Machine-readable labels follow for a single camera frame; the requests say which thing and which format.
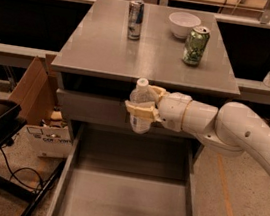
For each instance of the green soda can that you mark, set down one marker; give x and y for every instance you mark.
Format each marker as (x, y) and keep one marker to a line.
(195, 45)

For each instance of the grey drawer cabinet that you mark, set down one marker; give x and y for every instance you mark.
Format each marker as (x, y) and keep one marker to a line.
(99, 59)

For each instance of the white bowl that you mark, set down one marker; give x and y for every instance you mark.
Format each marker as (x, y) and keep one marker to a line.
(181, 23)

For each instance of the open grey middle drawer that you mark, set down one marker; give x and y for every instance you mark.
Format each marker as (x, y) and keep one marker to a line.
(114, 172)

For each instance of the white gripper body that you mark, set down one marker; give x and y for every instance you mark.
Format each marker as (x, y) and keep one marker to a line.
(171, 110)

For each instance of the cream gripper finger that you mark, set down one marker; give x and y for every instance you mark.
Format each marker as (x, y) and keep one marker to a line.
(157, 92)
(146, 111)

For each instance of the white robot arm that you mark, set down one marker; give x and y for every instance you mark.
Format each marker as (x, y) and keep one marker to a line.
(230, 130)

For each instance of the clear plastic water bottle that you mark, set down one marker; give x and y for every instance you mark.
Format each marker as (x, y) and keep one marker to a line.
(139, 95)

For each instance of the white printed cardboard box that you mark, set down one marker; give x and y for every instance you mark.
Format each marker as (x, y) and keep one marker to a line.
(49, 141)

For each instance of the closed grey top drawer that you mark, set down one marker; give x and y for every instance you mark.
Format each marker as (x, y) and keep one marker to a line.
(99, 109)

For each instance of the silver blue energy drink can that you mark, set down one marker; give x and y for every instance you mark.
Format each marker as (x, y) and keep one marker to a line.
(136, 8)

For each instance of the brown cardboard box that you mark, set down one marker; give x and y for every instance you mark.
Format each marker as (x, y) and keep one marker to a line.
(36, 91)

